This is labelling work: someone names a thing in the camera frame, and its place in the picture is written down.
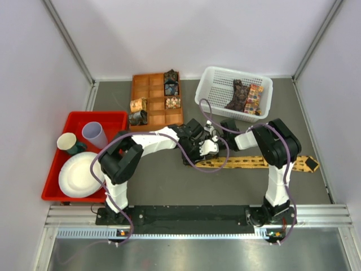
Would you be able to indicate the colourful dotted tie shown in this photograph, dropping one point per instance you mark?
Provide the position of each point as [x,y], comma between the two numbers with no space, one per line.
[253,100]

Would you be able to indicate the white plastic basket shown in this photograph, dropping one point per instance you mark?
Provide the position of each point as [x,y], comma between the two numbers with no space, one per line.
[215,91]

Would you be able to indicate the rolled dark tie top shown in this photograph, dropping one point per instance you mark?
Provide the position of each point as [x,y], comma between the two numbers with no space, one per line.
[171,77]

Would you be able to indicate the aluminium frame rail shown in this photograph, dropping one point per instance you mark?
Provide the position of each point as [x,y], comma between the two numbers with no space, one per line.
[310,216]

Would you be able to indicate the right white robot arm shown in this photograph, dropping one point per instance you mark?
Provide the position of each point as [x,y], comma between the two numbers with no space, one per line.
[280,148]

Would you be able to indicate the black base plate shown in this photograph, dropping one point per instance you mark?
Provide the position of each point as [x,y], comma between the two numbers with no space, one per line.
[244,214]

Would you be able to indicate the dark brown paisley tie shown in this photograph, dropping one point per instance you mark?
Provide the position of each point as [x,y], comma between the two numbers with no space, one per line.
[239,97]

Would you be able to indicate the red plastic bin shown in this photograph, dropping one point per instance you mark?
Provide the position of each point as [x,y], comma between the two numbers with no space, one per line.
[111,121]

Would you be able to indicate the rolled blue black tie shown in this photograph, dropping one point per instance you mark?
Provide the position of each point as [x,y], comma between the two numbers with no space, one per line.
[171,88]

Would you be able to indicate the grey slotted cable duct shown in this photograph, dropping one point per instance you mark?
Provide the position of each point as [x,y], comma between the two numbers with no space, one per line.
[116,233]

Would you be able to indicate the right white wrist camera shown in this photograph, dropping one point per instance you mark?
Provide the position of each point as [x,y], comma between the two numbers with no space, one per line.
[209,129]

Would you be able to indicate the yellow insect print tie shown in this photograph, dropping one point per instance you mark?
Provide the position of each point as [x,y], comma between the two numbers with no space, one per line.
[303,163]

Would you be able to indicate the white plate stack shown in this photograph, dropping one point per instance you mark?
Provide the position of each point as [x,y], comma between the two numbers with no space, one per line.
[75,178]

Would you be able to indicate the wooden compartment tray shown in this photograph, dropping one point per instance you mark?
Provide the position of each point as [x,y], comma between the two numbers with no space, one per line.
[151,87]

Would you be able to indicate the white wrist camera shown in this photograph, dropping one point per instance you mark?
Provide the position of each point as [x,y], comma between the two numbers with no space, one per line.
[209,129]
[209,146]

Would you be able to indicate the beige paper cup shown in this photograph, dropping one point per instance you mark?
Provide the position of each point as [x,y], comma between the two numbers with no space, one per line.
[67,142]

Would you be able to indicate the lilac plastic cup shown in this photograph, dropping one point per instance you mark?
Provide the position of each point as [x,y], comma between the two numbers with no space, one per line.
[94,133]

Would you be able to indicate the rolled dark patterned tie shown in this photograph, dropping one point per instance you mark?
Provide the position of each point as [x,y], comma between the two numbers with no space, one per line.
[138,118]

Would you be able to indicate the orange tan tie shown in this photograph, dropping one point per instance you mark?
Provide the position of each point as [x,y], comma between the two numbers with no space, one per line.
[138,104]

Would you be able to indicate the dark green cup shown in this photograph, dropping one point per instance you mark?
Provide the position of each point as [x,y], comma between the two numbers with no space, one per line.
[77,148]

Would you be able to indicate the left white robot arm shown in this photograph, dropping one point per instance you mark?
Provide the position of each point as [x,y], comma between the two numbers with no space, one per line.
[119,162]

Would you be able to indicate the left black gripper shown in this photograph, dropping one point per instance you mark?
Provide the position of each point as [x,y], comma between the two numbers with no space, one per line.
[195,158]

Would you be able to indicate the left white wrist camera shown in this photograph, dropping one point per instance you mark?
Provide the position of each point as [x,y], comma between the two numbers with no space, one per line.
[209,146]

